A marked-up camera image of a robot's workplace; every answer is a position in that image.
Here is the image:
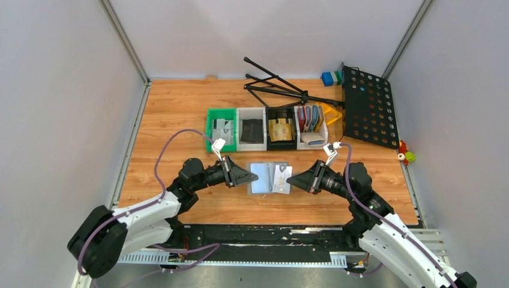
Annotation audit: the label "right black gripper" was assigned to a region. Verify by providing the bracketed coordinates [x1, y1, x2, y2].
[286, 160, 355, 202]

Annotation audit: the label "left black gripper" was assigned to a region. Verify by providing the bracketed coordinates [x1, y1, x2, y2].
[193, 155, 258, 191]

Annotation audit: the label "white silver credit card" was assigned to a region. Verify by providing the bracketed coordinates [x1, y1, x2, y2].
[272, 164, 293, 194]

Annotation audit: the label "grey card holder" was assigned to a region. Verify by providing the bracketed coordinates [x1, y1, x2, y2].
[248, 162, 289, 194]

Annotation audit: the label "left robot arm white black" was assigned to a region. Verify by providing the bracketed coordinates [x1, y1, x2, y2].
[67, 155, 258, 278]

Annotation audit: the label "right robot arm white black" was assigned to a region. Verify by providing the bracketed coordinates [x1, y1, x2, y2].
[287, 160, 477, 287]

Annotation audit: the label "white cards in green bin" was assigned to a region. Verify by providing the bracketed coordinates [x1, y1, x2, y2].
[211, 118, 234, 145]

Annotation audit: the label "white bin with wallets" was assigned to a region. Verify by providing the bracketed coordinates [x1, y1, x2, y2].
[294, 104, 328, 150]

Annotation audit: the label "green plastic bin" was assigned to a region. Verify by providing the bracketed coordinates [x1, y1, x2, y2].
[205, 108, 239, 152]

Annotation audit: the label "yellow brown packet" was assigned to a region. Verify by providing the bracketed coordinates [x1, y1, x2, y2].
[268, 118, 294, 142]

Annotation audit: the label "black plastic bin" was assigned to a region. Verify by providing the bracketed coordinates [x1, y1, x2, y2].
[265, 107, 297, 151]

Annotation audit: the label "white plastic bin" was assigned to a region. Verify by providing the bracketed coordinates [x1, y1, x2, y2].
[236, 107, 267, 151]

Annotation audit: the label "black music stand tripod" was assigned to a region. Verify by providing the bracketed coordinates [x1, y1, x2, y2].
[243, 56, 345, 108]

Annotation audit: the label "black perforated stand plate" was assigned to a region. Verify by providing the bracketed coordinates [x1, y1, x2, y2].
[341, 64, 400, 149]

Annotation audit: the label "small colourful toy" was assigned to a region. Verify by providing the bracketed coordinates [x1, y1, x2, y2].
[397, 140, 416, 166]

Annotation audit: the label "blue green toy blocks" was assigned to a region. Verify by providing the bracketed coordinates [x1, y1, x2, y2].
[321, 71, 343, 86]

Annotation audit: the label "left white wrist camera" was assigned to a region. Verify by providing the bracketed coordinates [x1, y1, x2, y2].
[211, 138, 226, 161]

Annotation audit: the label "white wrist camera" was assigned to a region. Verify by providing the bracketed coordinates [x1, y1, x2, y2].
[323, 142, 342, 166]
[211, 138, 226, 161]

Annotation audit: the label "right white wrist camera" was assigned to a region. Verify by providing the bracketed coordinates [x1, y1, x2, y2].
[323, 142, 342, 166]

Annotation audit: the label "yellow triangle frame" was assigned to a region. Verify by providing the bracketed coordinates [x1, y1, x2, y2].
[316, 103, 343, 126]

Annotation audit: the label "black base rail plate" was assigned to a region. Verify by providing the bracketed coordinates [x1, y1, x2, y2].
[120, 224, 379, 270]

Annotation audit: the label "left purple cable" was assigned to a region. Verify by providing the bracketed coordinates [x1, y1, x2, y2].
[76, 128, 217, 277]

